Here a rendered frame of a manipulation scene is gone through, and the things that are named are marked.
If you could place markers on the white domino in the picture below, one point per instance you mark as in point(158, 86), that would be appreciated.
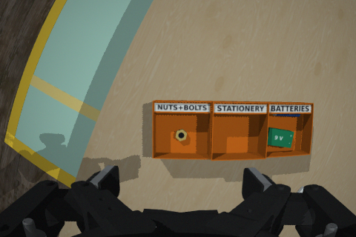
point(300, 190)

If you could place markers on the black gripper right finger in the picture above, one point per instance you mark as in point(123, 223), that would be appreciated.
point(268, 206)

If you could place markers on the brass hex nut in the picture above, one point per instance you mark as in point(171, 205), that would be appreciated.
point(181, 135)

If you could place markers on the green 9v battery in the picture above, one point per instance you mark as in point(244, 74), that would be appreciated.
point(279, 137)

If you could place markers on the orange three-compartment bin rack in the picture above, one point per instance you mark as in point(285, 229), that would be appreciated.
point(222, 125)

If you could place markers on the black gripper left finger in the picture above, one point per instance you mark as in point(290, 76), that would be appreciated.
point(43, 209)

